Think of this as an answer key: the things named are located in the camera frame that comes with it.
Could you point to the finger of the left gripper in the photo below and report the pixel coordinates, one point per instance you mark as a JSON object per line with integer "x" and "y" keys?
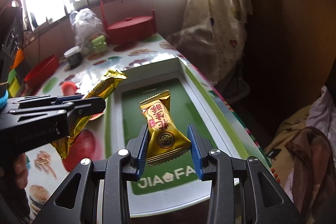
{"x": 50, "y": 110}
{"x": 39, "y": 101}

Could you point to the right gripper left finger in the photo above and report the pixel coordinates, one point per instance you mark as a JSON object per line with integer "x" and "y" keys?
{"x": 98, "y": 187}

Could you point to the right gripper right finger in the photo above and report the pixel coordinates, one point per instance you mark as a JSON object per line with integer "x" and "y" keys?
{"x": 262, "y": 199}

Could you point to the pink jelly cup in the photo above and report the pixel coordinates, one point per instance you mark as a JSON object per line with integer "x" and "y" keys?
{"x": 69, "y": 88}

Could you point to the long gold snack bar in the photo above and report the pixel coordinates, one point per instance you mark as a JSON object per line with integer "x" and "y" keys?
{"x": 92, "y": 103}

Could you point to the gold peanut candy packet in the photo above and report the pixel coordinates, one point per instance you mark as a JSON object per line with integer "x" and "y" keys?
{"x": 166, "y": 142}

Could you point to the person's left hand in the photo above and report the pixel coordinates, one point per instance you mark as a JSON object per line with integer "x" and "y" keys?
{"x": 21, "y": 171}

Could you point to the stacked colourful boxes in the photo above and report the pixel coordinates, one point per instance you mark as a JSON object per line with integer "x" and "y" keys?
{"x": 14, "y": 82}

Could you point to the red oval plastic bowl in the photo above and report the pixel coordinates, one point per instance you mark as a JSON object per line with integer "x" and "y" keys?
{"x": 41, "y": 72}

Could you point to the dark jar with white lid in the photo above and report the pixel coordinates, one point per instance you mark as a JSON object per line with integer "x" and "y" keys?
{"x": 73, "y": 57}

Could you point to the small green jar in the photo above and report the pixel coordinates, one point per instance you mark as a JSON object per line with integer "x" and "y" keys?
{"x": 98, "y": 44}

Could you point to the pile of clothes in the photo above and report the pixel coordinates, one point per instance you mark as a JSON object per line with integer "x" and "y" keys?
{"x": 303, "y": 155}

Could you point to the clear plastic bag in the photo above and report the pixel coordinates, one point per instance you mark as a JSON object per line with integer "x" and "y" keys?
{"x": 86, "y": 27}

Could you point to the green white cardboard box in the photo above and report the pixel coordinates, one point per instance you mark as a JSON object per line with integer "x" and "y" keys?
{"x": 172, "y": 185}

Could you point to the patterned beige curtain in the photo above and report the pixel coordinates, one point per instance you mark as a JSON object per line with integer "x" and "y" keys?
{"x": 212, "y": 37}

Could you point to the red basket with handle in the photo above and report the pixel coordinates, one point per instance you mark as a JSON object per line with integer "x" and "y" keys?
{"x": 129, "y": 30}

